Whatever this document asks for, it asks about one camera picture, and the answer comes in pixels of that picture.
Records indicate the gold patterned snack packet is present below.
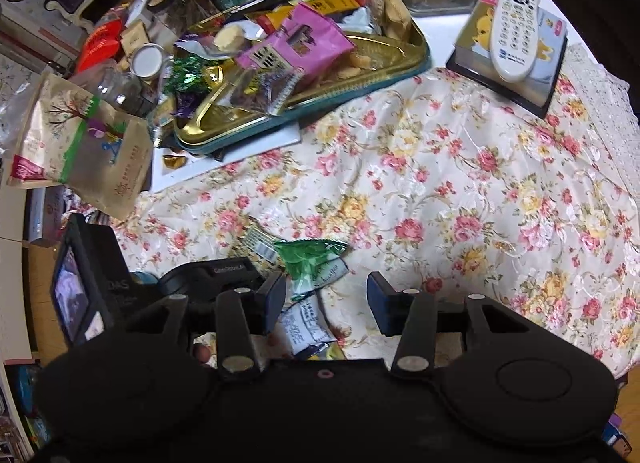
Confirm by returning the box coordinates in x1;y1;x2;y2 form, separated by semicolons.
231;222;282;270

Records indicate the kraft paper snack bag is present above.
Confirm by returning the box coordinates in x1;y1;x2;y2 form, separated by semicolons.
7;72;154;222

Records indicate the white flat tray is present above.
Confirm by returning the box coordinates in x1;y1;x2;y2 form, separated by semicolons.
149;123;302;195

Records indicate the large green snack packet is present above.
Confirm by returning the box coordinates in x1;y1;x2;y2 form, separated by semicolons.
272;239;351;302

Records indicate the clear dried fruit packet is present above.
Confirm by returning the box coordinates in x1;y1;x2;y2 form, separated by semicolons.
215;68;305;117

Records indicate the white round lid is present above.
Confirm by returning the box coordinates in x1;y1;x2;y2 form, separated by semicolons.
130;42;167;80

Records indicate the floral tablecloth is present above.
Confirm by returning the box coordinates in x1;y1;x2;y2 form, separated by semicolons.
110;43;640;380

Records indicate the red snack packet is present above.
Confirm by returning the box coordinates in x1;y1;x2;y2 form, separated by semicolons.
75;22;124;75

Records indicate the yellow snack packet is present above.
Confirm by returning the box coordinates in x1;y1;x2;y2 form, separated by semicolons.
300;342;347;362

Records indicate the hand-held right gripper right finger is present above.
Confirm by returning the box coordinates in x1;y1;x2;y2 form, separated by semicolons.
366;272;543;379

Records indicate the glass jar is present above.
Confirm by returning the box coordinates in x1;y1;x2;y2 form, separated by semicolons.
94;67;162;117

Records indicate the white lace cloth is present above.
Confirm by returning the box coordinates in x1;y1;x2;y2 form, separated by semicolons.
559;42;637;196

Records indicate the picture book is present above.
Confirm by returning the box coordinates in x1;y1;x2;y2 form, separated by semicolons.
445;0;570;120

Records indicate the pink snack packet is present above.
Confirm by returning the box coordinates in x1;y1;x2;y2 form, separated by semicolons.
235;2;357;85

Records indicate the pile of wrapped candies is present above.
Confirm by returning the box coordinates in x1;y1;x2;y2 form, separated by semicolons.
161;54;213;117

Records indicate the teal tin with gold insert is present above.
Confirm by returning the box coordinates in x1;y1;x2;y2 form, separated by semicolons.
171;0;432;155

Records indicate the dark lidded jar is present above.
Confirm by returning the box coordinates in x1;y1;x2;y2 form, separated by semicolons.
147;0;222;45

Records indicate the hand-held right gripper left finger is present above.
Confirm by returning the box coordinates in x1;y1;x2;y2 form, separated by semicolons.
122;270;287;381

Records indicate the grey printed snack packet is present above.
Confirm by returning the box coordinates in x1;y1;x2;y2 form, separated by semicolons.
280;293;337;360

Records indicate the white remote control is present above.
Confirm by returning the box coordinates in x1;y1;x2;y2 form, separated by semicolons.
487;0;544;84

